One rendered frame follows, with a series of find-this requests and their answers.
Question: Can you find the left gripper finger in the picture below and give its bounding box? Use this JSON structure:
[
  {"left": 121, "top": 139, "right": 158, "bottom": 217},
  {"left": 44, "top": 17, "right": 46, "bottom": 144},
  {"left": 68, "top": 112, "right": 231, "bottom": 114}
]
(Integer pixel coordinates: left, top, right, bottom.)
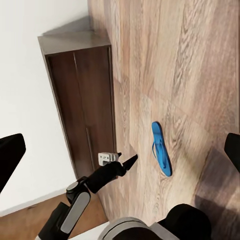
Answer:
[{"left": 123, "top": 155, "right": 139, "bottom": 173}]

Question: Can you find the sandal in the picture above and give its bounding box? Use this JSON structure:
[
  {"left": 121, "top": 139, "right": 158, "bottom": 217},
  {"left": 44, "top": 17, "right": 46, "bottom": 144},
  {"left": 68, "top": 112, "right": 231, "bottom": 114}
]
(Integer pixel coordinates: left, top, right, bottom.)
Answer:
[{"left": 152, "top": 121, "right": 172, "bottom": 177}]

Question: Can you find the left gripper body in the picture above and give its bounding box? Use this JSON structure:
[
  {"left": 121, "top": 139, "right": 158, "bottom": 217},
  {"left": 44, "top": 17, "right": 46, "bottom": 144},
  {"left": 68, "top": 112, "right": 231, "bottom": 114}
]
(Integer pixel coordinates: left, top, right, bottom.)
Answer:
[{"left": 95, "top": 161, "right": 126, "bottom": 186}]

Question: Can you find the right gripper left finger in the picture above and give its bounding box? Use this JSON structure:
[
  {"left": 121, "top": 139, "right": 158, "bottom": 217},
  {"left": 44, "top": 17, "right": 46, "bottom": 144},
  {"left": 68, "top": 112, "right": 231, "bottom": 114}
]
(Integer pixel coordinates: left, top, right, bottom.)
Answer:
[{"left": 0, "top": 133, "right": 26, "bottom": 193}]

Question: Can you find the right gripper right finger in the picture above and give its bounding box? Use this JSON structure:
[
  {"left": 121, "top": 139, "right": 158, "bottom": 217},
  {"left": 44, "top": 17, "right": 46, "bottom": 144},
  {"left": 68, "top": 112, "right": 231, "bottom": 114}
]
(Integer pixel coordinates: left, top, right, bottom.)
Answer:
[{"left": 224, "top": 133, "right": 240, "bottom": 173}]

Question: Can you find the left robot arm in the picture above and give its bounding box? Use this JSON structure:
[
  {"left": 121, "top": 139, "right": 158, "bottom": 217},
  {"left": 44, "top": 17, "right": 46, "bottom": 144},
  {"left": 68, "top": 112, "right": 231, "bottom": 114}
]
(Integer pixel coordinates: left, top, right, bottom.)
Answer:
[{"left": 35, "top": 152, "right": 139, "bottom": 240}]

